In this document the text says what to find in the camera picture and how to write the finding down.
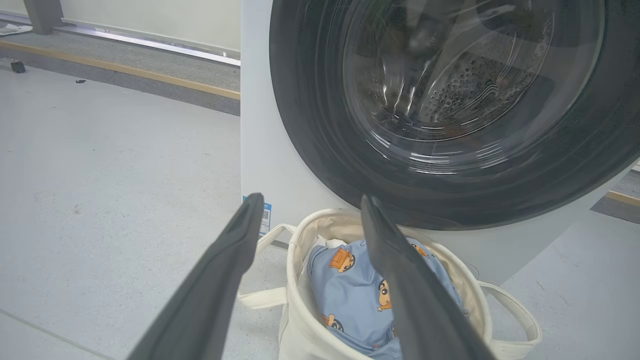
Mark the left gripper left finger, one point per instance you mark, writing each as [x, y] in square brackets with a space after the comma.
[210, 285]

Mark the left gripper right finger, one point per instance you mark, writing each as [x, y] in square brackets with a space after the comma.
[415, 300]

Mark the blue cartoon print garment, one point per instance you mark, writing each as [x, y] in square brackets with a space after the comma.
[350, 295]

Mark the dark round glass washer door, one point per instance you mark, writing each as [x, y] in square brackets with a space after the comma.
[310, 125]

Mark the cream canvas laundry basket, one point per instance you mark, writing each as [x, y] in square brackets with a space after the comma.
[300, 330]

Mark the white front-load washing machine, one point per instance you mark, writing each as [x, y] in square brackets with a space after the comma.
[267, 150]

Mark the blue energy label sticker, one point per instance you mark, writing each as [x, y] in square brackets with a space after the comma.
[266, 218]

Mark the plain white garment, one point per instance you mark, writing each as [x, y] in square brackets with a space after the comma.
[330, 243]

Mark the small grey floor object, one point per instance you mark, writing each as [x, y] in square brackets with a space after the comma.
[12, 65]

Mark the flat white floor object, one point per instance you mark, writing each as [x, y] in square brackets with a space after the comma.
[12, 30]

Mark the silver metal wall rail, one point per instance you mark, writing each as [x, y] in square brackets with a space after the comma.
[150, 44]

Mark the dark grey upright post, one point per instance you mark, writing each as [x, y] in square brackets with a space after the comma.
[44, 15]

